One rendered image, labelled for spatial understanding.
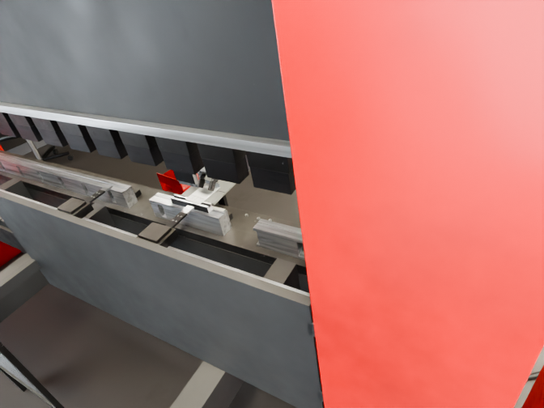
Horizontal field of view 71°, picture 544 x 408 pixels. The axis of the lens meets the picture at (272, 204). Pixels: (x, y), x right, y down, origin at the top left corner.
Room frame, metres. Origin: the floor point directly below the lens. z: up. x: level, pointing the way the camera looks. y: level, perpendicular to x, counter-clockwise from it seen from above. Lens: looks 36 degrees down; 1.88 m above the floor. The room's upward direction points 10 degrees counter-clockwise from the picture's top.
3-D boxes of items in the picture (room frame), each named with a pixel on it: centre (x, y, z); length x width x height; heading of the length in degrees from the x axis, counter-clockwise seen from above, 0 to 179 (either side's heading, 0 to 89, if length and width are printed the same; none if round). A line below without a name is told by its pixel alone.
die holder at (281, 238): (0.99, -0.13, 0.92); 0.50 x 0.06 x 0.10; 54
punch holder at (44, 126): (1.77, 0.94, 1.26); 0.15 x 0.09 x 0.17; 54
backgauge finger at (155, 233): (1.17, 0.40, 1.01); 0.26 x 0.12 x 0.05; 144
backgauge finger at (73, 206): (1.46, 0.80, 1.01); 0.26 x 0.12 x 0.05; 144
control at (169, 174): (1.89, 0.48, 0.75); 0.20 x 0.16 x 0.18; 47
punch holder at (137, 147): (1.42, 0.45, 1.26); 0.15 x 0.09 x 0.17; 54
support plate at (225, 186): (1.43, 0.23, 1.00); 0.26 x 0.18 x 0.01; 144
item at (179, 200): (1.33, 0.33, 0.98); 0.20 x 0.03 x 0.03; 54
